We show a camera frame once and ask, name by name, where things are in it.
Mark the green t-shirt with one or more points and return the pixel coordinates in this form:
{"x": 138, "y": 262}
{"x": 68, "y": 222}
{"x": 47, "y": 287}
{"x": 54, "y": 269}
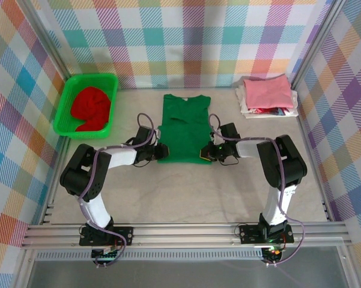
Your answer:
{"x": 183, "y": 135}

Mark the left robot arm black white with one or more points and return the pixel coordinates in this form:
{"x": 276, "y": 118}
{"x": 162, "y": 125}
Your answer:
{"x": 84, "y": 174}

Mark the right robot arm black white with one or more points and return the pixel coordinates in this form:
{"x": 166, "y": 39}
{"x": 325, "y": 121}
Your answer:
{"x": 285, "y": 168}

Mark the colourful printed folded t-shirt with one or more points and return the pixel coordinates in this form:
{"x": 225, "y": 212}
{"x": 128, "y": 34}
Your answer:
{"x": 270, "y": 111}

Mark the pink folded t-shirt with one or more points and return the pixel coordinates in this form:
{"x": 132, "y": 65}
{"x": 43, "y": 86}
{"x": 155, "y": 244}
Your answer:
{"x": 267, "y": 91}

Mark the red t-shirt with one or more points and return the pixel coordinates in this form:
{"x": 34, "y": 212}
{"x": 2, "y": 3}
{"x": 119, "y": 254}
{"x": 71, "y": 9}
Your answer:
{"x": 90, "y": 108}

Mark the green plastic basket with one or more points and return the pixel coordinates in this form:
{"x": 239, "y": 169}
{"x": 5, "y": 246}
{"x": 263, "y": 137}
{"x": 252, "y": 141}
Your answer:
{"x": 60, "y": 123}

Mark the grey metal panel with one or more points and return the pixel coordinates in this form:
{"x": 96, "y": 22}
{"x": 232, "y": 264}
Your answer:
{"x": 183, "y": 274}

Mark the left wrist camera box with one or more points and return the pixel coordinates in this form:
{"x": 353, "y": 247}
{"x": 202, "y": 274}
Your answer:
{"x": 159, "y": 131}

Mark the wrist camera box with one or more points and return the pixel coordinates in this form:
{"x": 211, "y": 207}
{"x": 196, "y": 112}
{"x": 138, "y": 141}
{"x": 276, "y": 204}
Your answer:
{"x": 212, "y": 135}
{"x": 159, "y": 131}

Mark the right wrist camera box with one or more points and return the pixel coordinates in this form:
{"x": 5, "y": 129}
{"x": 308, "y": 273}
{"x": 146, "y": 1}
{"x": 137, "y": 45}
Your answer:
{"x": 212, "y": 135}

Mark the aluminium mounting rail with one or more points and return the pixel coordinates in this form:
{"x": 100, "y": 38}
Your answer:
{"x": 183, "y": 234}

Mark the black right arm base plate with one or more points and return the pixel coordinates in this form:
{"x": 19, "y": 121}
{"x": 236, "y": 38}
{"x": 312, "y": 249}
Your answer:
{"x": 247, "y": 235}

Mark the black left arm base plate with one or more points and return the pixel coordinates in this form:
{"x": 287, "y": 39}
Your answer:
{"x": 126, "y": 235}

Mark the aluminium side frame rail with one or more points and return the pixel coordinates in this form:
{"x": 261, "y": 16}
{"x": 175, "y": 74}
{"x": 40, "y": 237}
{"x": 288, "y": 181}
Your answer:
{"x": 325, "y": 208}
{"x": 49, "y": 210}

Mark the aluminium frame post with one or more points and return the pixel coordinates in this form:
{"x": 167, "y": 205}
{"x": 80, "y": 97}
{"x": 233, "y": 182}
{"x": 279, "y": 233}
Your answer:
{"x": 45, "y": 39}
{"x": 315, "y": 45}

